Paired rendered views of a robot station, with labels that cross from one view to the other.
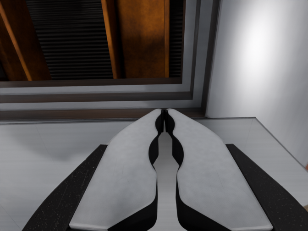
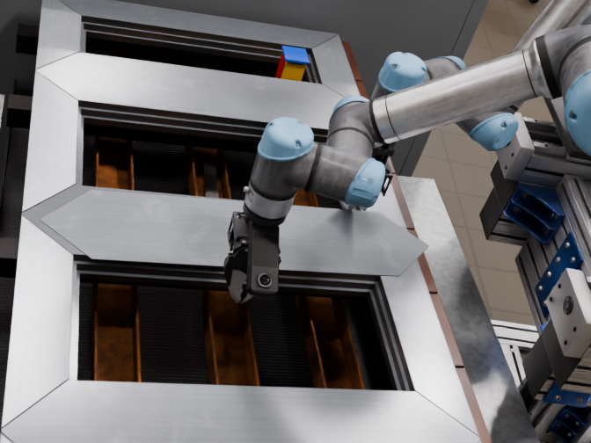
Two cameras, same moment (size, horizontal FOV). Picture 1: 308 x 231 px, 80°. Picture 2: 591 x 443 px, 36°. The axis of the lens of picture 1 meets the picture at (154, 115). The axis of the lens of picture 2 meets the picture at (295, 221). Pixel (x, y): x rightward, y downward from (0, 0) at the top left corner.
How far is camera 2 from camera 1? 1.80 m
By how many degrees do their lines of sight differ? 81
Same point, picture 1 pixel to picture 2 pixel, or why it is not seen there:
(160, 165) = (349, 225)
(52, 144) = (305, 213)
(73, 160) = (312, 220)
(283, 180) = (404, 236)
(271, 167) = (394, 229)
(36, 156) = (297, 217)
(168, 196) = (357, 241)
